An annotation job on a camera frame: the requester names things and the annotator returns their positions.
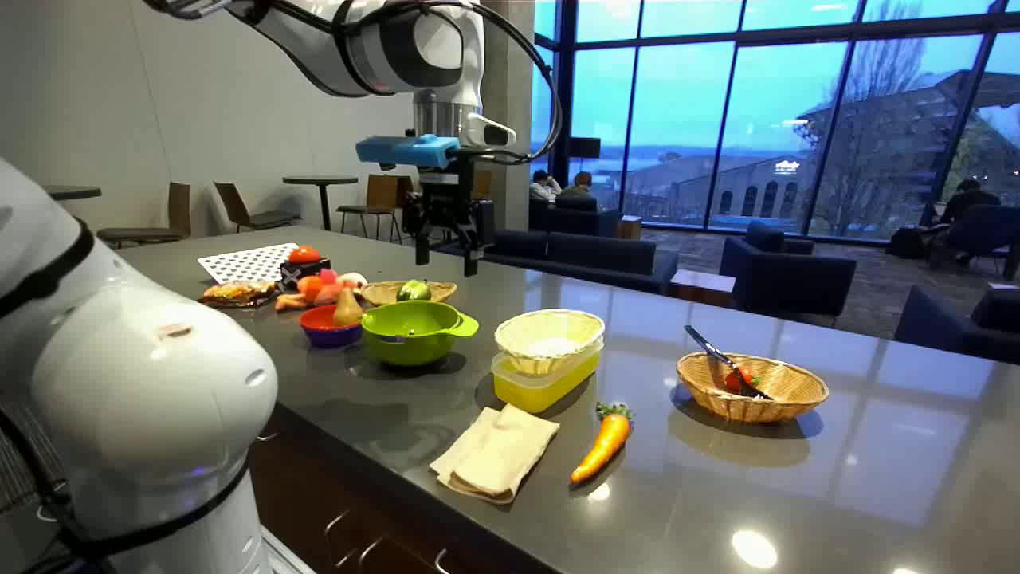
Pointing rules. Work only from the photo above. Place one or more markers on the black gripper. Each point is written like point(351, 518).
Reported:
point(451, 194)

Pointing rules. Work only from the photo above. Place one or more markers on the beige cloth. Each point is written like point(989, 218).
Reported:
point(496, 452)

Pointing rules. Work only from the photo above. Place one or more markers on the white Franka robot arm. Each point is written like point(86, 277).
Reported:
point(138, 404)

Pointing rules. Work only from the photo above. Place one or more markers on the orange toy carrot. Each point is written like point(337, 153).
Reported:
point(604, 443)

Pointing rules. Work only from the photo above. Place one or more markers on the small wicker basket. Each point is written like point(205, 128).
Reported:
point(440, 290)

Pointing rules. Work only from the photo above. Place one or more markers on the green toy vegetable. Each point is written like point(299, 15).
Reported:
point(413, 290)

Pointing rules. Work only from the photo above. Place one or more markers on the wooden bar stool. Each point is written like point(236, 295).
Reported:
point(180, 207)
point(229, 200)
point(379, 192)

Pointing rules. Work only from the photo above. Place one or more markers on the green plastic bowl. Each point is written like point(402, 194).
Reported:
point(414, 339)

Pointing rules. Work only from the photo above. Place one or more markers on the person in white shirt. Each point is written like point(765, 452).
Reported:
point(541, 189)

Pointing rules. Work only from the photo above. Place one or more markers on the yellow toy pear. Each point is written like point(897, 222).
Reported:
point(347, 308)

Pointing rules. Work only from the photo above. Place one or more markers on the long dark sofa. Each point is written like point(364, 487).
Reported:
point(574, 257)

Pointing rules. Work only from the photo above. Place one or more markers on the dark occupied armchair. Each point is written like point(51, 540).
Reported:
point(574, 218)

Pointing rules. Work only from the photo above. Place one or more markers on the orange pink plush toy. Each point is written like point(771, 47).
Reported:
point(313, 289)

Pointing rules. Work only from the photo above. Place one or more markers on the person in dark top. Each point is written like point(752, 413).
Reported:
point(576, 192)

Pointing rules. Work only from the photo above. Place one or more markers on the black box orange button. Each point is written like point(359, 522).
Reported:
point(304, 257)

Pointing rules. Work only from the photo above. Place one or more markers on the round high table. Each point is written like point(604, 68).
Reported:
point(319, 181)
point(71, 192)

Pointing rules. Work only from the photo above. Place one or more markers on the small red bowl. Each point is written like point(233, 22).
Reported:
point(321, 328)

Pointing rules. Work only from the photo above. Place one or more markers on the black monitor on stand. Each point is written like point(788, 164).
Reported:
point(583, 148)

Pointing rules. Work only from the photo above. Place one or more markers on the yellow plastic container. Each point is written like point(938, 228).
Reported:
point(536, 390)

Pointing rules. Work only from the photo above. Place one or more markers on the small wooden side table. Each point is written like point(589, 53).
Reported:
point(630, 228)

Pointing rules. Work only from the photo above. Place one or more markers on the checkerboard calibration sheet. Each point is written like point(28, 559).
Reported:
point(248, 263)

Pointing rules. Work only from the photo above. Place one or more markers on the orange snack packet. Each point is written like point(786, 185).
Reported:
point(236, 290)

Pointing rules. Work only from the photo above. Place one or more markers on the low wooden coffee table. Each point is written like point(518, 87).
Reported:
point(702, 283)

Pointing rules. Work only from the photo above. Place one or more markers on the metal spoon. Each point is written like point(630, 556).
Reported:
point(706, 348)

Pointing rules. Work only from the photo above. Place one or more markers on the red toy fruit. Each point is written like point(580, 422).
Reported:
point(739, 380)

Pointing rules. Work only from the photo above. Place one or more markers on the dark blue armchair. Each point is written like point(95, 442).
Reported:
point(791, 283)

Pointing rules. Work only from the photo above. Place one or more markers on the large wicker bowl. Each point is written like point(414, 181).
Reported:
point(786, 400)

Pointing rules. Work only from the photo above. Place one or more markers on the dark blue sofa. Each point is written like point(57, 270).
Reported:
point(956, 323)

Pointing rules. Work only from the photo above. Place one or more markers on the seated person by window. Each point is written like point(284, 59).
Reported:
point(971, 200)

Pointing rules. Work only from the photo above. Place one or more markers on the dark armchair by window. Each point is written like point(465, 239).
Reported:
point(989, 228)

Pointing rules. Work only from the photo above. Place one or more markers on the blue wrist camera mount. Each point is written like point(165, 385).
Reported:
point(409, 151)

